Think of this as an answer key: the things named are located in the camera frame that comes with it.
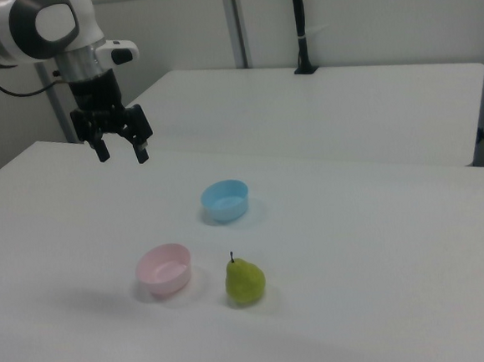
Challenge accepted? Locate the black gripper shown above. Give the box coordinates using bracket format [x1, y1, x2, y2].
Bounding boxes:
[66, 66, 156, 170]

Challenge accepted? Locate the green pear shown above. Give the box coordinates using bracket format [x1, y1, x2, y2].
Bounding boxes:
[222, 249, 268, 308]

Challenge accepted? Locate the blue plastic bowl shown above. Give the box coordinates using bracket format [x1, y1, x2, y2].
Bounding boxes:
[198, 177, 252, 225]

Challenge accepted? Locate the pink plastic bowl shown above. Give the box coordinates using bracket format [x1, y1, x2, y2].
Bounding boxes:
[132, 242, 196, 300]

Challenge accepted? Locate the white side table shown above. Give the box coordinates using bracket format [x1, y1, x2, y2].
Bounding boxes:
[122, 45, 484, 194]

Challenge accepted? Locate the black pole with base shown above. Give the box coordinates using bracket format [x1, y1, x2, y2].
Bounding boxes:
[288, 0, 321, 76]

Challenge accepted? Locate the grey partition frame post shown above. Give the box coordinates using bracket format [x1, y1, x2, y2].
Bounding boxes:
[33, 59, 77, 146]
[219, 0, 256, 71]

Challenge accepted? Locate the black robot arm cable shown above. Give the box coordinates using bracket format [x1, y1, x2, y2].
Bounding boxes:
[0, 59, 72, 100]

